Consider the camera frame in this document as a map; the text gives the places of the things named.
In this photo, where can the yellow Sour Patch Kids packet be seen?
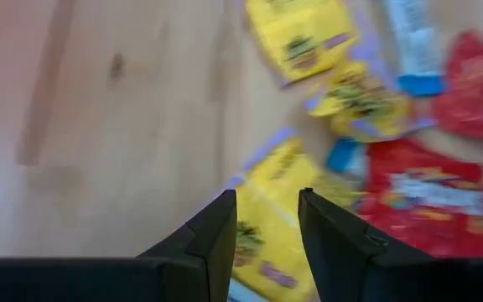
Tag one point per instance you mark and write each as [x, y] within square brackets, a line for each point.
[300, 38]
[363, 105]
[268, 209]

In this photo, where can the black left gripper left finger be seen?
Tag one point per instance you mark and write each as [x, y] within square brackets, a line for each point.
[183, 277]

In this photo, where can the red Skittles packet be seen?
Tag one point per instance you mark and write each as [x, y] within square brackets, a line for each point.
[426, 197]
[476, 92]

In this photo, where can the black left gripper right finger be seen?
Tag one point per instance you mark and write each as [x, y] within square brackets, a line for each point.
[371, 277]

